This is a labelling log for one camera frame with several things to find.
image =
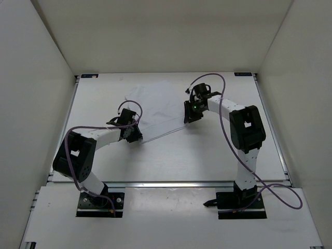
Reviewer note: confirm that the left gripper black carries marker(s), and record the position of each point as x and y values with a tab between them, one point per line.
137	135

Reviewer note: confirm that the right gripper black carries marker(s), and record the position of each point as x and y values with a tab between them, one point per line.
190	117

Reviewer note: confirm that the white skirt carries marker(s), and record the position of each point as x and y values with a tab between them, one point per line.
163	111

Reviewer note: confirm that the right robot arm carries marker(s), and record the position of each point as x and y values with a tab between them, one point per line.
247	132

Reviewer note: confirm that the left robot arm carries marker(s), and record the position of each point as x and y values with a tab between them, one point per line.
75	156

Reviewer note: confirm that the right blue corner label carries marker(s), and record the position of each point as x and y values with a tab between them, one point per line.
243	74

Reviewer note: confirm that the blue corner label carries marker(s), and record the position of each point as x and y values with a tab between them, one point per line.
89	75
243	74

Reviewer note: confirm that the left blue corner label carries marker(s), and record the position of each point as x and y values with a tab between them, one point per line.
89	75

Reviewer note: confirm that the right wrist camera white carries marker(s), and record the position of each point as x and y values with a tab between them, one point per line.
189	90

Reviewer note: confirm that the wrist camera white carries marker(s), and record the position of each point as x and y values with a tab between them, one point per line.
121	111
189	90

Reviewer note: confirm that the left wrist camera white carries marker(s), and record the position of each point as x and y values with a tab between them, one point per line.
121	111

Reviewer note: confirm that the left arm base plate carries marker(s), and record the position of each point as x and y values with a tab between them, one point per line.
91	207

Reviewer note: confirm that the aluminium front rail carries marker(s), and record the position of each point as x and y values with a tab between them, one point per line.
168	184

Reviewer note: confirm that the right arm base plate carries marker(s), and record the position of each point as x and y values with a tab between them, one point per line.
239	204

